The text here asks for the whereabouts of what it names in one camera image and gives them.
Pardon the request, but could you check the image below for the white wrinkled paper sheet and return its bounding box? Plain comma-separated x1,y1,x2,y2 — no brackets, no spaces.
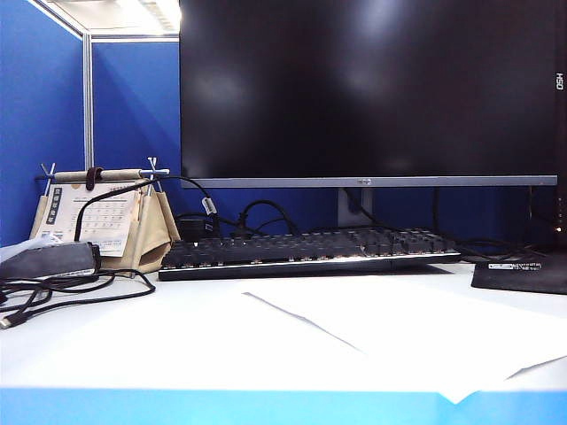
240,282,567,405

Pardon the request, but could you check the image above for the black mechanical keyboard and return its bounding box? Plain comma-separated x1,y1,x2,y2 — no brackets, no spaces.
157,226,464,282

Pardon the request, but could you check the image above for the grey monitor stand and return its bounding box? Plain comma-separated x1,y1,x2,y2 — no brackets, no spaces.
338,186,376,229

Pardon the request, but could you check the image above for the small black adapter box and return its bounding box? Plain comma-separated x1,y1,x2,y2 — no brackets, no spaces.
175,212,214,243

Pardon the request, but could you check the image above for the beige canvas desk organizer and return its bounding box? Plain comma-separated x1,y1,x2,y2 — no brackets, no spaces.
27,156,183,273

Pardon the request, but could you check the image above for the large black computer monitor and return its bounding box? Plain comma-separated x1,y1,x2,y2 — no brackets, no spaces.
178,0,559,189

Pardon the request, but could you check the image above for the white calendar card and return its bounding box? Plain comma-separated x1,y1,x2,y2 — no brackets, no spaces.
36,180,141,259

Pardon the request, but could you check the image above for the dark grey pouch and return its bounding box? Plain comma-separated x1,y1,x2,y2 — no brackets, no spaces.
0,241,103,281

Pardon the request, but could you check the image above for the black mouse pad with label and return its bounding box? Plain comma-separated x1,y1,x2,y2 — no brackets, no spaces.
470,253,567,296

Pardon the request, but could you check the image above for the black HSD monitor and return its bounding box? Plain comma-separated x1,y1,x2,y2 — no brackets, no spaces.
528,0,567,254

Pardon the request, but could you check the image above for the black looped cable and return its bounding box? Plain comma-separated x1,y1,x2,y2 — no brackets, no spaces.
220,199,303,236

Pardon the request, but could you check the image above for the black monitor cable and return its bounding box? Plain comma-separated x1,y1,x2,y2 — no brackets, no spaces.
344,187,387,229

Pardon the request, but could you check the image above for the black cable with white tag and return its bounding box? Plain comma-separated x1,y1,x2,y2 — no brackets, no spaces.
72,175,219,243

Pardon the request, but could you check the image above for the black cable with USB plug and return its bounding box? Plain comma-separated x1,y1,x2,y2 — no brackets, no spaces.
0,267,158,331

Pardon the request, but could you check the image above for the thin black desk cable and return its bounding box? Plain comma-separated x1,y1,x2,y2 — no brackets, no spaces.
431,187,547,263

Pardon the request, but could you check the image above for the aluminium partition post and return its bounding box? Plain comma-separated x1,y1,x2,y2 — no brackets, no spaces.
81,32,96,172

